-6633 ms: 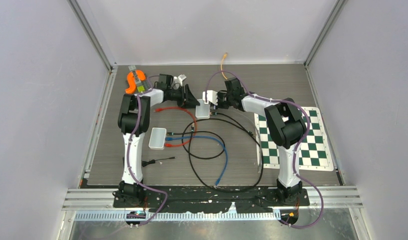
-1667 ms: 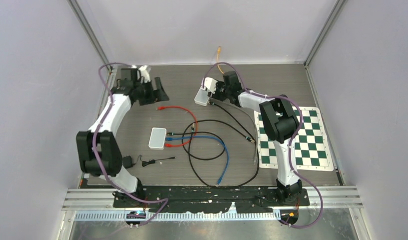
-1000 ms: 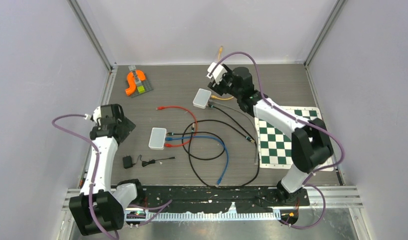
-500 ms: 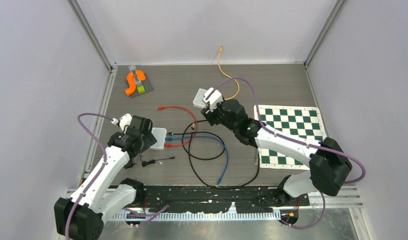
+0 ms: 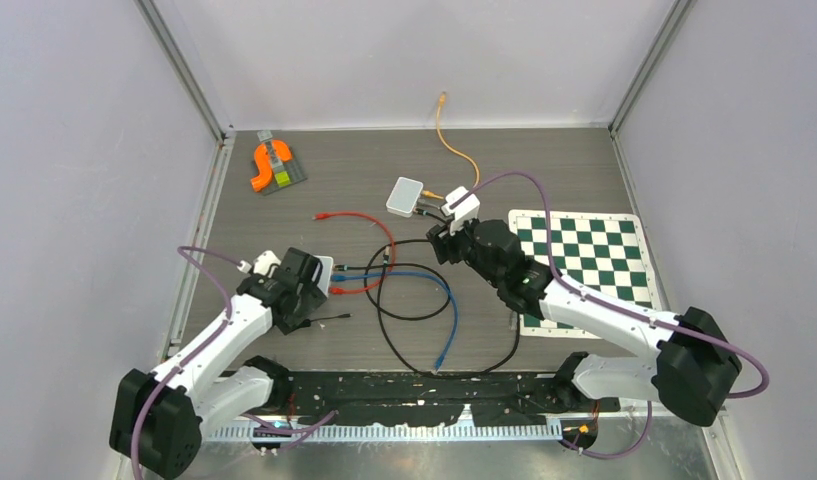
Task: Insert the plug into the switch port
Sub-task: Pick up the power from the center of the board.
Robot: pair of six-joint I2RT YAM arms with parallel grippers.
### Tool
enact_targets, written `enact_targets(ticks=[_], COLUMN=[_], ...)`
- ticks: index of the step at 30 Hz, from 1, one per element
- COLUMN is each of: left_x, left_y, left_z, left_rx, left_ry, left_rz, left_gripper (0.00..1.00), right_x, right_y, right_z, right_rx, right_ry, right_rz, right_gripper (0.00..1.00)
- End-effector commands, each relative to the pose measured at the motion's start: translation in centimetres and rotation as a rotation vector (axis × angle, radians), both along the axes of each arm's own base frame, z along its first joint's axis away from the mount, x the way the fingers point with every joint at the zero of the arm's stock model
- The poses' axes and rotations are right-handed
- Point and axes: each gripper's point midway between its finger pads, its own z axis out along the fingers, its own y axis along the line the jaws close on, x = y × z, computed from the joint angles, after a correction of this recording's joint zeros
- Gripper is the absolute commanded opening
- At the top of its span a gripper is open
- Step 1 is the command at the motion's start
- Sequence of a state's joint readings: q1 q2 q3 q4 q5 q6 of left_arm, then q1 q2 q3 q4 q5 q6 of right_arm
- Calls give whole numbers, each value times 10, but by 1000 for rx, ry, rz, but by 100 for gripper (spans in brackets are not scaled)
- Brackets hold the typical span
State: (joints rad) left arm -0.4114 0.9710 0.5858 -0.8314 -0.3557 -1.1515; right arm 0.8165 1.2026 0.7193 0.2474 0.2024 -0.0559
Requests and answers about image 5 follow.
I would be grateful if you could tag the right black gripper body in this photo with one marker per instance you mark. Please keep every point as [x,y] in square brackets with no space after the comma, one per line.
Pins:
[460,247]

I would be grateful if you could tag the white network switch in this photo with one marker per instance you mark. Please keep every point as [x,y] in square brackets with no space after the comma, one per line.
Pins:
[404,197]
[323,276]

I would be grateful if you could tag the green white chessboard mat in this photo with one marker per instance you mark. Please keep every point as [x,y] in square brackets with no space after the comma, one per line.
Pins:
[604,251]

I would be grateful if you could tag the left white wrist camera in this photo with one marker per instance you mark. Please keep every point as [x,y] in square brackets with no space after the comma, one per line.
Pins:
[261,265]

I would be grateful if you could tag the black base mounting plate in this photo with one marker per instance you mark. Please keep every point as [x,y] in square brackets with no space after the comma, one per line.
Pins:
[401,398]

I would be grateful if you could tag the black power adapter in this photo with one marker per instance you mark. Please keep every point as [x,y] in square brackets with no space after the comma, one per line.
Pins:
[318,321]

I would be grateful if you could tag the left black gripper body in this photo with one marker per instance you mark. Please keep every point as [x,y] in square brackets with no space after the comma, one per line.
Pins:
[310,299]

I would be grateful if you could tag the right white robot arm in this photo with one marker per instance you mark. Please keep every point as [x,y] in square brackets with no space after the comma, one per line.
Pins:
[681,360]

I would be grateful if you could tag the lime green lego brick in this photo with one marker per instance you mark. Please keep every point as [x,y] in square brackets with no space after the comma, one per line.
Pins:
[282,179]

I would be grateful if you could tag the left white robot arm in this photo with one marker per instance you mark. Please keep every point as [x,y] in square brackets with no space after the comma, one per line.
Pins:
[161,416]

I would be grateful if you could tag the grey lego baseplate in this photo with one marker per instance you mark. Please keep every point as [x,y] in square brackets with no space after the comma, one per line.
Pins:
[294,167]

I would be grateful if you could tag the orange S-shaped block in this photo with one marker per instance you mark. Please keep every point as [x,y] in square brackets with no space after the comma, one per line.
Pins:
[270,157]

